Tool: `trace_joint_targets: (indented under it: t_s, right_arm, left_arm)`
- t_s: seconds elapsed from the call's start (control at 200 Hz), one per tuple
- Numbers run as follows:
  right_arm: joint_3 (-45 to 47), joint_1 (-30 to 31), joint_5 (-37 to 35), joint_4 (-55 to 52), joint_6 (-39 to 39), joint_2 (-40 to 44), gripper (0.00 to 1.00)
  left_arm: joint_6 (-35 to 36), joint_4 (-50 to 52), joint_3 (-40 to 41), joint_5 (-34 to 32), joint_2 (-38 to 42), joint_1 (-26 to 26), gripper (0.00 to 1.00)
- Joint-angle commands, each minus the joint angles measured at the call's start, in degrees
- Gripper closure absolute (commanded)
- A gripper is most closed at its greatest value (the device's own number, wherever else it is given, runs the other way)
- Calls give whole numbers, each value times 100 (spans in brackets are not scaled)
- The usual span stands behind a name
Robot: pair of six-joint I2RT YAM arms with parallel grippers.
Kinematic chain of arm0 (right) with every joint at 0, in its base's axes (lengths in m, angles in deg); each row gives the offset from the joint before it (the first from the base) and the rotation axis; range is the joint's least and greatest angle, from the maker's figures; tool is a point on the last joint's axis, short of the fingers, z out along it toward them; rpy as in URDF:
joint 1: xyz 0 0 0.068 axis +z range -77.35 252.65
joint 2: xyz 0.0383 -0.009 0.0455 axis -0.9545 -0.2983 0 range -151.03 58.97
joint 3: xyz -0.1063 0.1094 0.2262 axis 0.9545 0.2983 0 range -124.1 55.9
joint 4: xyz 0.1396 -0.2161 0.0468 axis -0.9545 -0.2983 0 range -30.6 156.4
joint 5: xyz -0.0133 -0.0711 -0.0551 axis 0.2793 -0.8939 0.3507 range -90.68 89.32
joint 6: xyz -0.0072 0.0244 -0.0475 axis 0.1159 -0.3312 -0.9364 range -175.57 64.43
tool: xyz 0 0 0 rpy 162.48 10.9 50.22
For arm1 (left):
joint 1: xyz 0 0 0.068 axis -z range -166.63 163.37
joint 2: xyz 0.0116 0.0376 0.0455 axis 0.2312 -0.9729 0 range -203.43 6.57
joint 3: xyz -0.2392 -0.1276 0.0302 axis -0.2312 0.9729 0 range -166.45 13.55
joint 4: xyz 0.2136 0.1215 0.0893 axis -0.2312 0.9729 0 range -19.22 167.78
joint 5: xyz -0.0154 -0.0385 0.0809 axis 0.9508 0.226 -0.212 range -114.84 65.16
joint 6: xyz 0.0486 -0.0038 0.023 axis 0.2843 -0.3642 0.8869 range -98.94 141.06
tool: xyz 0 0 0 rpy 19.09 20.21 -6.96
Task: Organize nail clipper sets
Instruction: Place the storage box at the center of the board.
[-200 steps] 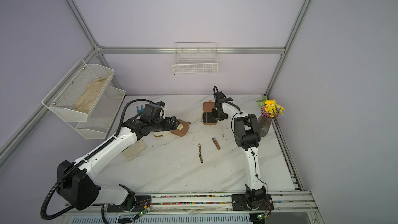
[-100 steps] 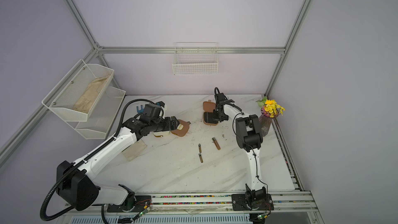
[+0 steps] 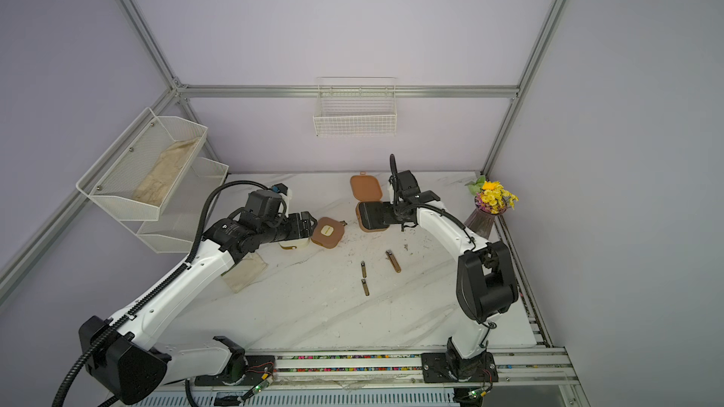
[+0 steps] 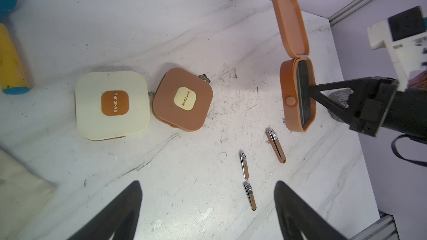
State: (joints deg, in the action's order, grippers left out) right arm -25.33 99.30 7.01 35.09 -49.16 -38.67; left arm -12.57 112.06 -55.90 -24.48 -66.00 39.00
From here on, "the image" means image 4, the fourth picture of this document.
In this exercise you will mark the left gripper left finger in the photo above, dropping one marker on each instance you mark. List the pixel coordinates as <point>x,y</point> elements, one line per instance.
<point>118,220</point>

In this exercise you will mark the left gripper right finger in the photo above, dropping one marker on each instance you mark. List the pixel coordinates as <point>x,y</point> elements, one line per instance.
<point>298,220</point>

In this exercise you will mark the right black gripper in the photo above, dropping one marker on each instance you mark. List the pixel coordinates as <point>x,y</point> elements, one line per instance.
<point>367,106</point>

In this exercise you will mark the brown case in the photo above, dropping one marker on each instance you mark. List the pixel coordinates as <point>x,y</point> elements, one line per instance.
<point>182,100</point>
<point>297,73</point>

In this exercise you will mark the large brown nail clipper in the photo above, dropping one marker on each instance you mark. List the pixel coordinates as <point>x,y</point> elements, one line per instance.
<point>275,143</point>

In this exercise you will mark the cream nail clipper case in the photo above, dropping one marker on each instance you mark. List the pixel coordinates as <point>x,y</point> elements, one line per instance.
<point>111,105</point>

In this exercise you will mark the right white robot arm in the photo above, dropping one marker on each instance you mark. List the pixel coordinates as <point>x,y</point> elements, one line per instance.
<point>408,114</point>

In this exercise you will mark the small brown clipper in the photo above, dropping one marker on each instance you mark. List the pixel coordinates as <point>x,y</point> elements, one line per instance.
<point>250,194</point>
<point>244,164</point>

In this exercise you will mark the dark glass vase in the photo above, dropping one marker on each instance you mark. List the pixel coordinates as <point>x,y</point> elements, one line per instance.
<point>340,97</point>

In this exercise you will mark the green beige glove on table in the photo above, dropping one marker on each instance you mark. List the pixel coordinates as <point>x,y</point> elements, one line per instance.
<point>23,197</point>

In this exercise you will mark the blue yellow toy rake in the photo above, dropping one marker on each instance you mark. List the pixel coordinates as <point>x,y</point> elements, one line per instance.
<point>13,78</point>

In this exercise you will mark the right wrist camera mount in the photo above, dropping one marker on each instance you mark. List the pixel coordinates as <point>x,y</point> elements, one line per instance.
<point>404,35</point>

